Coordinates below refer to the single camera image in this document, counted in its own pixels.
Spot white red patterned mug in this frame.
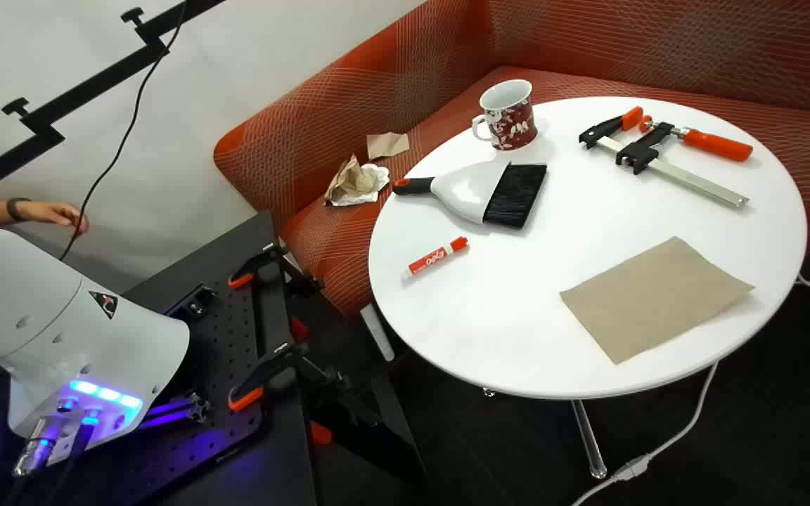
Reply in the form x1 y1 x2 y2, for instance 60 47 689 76
469 76 540 156

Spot black orange spring clamp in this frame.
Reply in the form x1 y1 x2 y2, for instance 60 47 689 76
226 240 325 295
226 338 351 417
306 368 429 487

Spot thin black cable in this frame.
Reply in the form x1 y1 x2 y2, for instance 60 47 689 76
56 26 184 264

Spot white table leg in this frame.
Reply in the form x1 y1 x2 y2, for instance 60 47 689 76
358 300 399 365

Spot white brush black bristles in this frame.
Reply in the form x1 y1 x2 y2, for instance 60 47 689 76
392 157 551 230

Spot red marker pen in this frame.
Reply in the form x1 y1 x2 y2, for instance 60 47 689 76
406 234 472 279

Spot orange fabric sofa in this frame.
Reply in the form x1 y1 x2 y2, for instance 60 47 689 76
212 0 810 319

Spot person hand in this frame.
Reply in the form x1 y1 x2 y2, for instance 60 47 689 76
25 199 94 237

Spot clear table leg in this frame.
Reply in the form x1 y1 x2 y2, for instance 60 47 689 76
568 399 610 483

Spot black orange bar clamp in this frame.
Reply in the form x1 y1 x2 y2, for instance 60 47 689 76
576 104 756 211

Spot brown sandpaper sheet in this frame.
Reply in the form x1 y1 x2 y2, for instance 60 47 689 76
557 234 756 368

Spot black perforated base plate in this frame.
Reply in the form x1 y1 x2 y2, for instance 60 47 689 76
0 215 322 506

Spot white cable with inline switch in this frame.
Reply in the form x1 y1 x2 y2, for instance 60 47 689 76
568 361 724 506

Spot black metal camera boom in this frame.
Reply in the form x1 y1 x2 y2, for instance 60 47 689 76
0 0 232 208

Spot crumpled brown paper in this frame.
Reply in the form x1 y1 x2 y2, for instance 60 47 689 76
322 153 394 211

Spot small brown paper scrap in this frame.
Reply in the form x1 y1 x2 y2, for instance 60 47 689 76
363 129 415 164

